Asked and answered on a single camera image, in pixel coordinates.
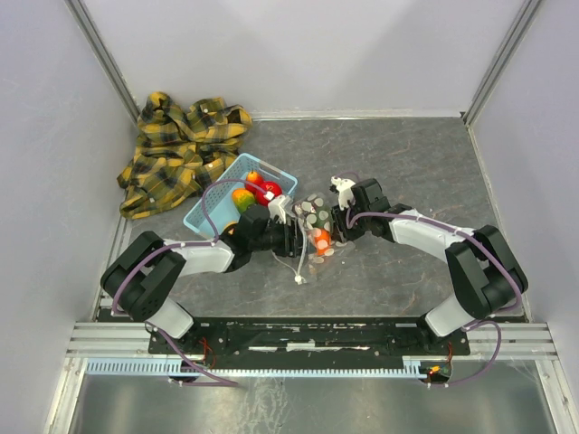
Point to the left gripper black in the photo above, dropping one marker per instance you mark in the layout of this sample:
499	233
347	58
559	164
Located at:
292	245

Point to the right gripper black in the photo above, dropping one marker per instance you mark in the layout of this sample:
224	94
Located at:
342	233

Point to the orange fake orange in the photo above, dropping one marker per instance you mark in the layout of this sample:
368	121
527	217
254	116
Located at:
321	240

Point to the clear polka dot zip bag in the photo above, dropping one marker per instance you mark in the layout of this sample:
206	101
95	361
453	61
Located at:
311	266

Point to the small green fake fruit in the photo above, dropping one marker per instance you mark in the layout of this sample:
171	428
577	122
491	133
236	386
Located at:
324	219

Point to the red fake apple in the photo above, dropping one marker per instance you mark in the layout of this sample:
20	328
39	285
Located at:
266	192

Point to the green orange fake mango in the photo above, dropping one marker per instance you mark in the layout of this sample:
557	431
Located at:
242	199

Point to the dark purple fake fruit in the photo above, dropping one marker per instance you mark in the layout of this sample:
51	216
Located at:
310	210

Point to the yellow orange fake fruit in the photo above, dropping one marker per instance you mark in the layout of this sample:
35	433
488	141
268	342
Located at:
231	229

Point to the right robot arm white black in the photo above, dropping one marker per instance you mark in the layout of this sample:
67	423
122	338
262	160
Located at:
485	275

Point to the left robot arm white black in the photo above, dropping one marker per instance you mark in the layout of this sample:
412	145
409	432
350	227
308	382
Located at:
142	277

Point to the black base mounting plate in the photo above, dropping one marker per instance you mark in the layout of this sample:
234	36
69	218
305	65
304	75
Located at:
309	343

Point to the yellow plaid shirt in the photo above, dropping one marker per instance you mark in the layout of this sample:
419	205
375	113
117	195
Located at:
179	152

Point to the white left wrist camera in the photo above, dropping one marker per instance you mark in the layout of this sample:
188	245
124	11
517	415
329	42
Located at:
279	208

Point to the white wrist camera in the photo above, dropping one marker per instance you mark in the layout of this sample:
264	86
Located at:
343	188
279	208

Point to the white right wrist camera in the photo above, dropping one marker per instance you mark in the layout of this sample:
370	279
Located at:
343	188

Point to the aluminium frame rail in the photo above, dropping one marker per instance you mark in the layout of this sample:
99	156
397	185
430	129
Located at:
80	12

